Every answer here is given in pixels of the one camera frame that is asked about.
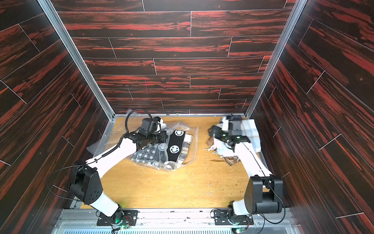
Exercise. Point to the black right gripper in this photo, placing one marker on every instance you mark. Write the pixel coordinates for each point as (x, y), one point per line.
(216, 132)

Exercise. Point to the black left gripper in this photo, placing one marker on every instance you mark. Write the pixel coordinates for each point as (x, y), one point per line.
(163, 138)

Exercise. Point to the black white knit fringed scarf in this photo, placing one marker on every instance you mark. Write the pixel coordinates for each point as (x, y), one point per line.
(161, 155)

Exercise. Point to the clear plastic vacuum bag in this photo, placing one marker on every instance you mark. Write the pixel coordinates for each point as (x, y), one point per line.
(133, 121)

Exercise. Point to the brown plaid scarf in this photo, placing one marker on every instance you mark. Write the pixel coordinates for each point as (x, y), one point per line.
(229, 160)

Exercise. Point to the grey brown tartan scarf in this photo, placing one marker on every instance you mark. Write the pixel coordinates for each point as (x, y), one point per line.
(185, 148)

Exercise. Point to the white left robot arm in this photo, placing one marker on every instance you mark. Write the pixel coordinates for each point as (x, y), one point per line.
(85, 183)

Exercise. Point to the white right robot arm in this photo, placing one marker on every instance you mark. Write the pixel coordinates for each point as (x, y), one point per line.
(264, 192)

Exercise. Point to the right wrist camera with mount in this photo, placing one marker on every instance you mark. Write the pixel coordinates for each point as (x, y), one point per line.
(223, 124)

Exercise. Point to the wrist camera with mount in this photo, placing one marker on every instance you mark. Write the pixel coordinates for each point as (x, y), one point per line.
(160, 125)
(223, 124)

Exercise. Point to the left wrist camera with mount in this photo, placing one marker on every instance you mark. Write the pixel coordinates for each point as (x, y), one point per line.
(160, 125)

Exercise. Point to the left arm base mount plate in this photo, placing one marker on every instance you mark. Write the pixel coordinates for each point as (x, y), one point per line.
(125, 218)

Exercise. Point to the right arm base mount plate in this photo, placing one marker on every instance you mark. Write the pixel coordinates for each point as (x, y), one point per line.
(226, 217)

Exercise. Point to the aluminium corner frame post right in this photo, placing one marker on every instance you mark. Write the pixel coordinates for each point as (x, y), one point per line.
(284, 37)

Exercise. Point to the aluminium corner frame post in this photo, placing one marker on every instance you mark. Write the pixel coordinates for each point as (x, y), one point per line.
(284, 37)
(66, 39)

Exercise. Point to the aluminium corner frame post left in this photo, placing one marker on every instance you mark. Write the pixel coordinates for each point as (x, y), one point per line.
(66, 39)

